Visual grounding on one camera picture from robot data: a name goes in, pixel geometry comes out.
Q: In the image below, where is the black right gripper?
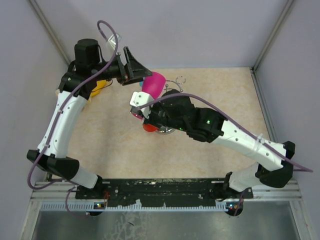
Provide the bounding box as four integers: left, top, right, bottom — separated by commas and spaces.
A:
138, 100, 187, 133

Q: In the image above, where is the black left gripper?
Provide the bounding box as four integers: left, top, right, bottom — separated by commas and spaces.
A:
91, 46, 153, 86

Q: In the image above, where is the pink plastic wine glass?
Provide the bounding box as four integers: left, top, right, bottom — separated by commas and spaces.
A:
130, 71, 166, 120

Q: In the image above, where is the clear wine glass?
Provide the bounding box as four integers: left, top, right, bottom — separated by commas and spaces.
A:
106, 33, 122, 51

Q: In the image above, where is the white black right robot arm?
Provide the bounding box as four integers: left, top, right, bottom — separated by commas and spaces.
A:
132, 90, 295, 198

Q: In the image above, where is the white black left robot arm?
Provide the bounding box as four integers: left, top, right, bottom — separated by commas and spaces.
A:
27, 38, 152, 199

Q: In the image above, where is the red plastic wine glass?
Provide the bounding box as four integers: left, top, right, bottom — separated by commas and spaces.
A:
142, 124, 158, 133

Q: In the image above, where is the chrome wine glass rack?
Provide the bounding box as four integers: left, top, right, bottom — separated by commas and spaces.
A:
155, 75, 187, 135

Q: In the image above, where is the yellow floral cloth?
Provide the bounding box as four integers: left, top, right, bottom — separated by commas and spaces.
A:
55, 79, 111, 100

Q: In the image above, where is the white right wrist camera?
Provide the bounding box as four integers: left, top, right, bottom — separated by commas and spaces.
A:
129, 91, 155, 107

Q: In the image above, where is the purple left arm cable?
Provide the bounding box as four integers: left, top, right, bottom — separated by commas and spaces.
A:
27, 20, 120, 218

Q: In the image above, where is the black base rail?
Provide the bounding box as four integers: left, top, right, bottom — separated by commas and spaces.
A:
75, 178, 241, 208

